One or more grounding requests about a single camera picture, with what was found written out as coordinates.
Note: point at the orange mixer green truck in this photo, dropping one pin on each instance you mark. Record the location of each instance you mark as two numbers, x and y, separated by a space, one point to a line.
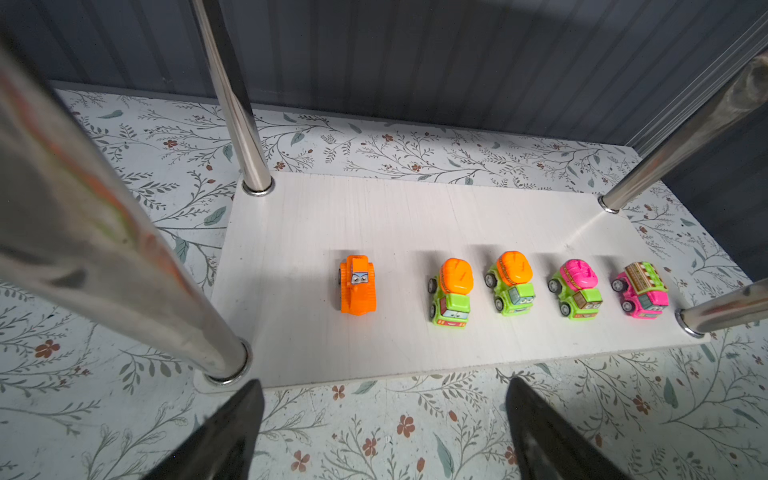
450 294
510 280

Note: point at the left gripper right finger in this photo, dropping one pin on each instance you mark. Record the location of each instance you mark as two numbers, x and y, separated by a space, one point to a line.
546 445

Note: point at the white two-tier shelf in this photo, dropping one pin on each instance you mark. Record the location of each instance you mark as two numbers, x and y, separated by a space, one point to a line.
72 232

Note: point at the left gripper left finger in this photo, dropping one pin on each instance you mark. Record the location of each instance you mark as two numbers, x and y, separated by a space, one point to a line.
222 447

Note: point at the pink cab green ladder truck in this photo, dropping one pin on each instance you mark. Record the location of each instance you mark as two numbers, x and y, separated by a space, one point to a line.
643 293

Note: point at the all orange toy truck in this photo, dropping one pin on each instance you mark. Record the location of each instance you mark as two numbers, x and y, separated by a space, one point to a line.
357 286

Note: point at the pink mixer green truck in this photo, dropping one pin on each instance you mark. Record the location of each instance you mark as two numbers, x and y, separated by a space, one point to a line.
575 284

